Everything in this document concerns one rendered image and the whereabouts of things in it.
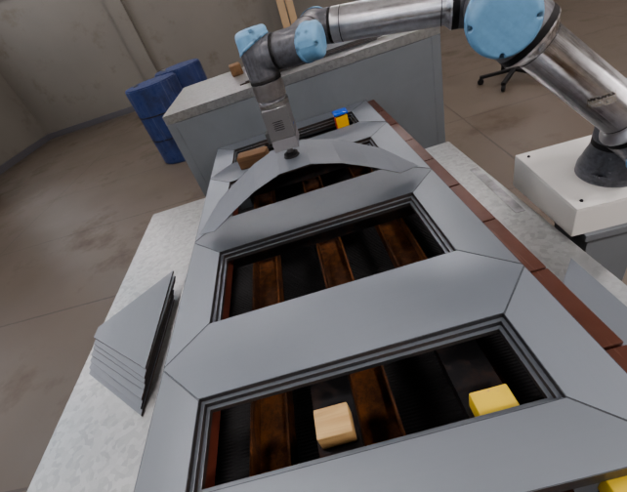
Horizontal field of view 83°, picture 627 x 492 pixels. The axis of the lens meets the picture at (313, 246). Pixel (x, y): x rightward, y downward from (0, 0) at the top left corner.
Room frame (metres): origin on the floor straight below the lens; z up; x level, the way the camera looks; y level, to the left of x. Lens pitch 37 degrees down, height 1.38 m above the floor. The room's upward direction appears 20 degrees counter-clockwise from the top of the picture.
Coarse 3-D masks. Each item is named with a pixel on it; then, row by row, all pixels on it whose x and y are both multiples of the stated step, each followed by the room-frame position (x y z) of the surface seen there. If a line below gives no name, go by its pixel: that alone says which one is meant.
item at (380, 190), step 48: (336, 192) 0.93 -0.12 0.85; (384, 192) 0.84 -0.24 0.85; (240, 240) 0.86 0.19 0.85; (288, 240) 0.81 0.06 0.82; (432, 336) 0.36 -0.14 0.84; (480, 336) 0.34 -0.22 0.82; (288, 384) 0.38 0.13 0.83; (192, 480) 0.27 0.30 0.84; (240, 480) 0.25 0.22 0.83; (576, 480) 0.11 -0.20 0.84
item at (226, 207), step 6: (234, 186) 0.98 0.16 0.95; (228, 192) 1.00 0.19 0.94; (234, 192) 0.94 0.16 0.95; (222, 198) 1.00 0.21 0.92; (228, 198) 0.95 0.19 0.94; (222, 204) 0.96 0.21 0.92; (228, 204) 0.91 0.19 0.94; (222, 210) 0.92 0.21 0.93; (228, 210) 0.87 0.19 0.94; (222, 216) 0.88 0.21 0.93; (228, 216) 0.84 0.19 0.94; (222, 222) 0.84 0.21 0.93; (216, 228) 0.84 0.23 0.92
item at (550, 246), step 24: (456, 168) 1.09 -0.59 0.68; (480, 168) 1.04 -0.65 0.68; (480, 192) 0.91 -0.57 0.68; (504, 216) 0.76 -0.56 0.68; (528, 216) 0.73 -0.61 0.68; (528, 240) 0.64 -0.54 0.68; (552, 240) 0.61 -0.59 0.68; (552, 264) 0.54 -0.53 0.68; (600, 264) 0.50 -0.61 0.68; (624, 288) 0.42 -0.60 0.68
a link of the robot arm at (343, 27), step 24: (360, 0) 0.92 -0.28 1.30; (384, 0) 0.88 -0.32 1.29; (408, 0) 0.84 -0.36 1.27; (432, 0) 0.82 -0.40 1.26; (456, 0) 0.79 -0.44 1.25; (336, 24) 0.91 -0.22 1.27; (360, 24) 0.89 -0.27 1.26; (384, 24) 0.86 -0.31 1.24; (408, 24) 0.84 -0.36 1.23; (432, 24) 0.83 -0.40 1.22; (456, 24) 0.80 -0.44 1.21
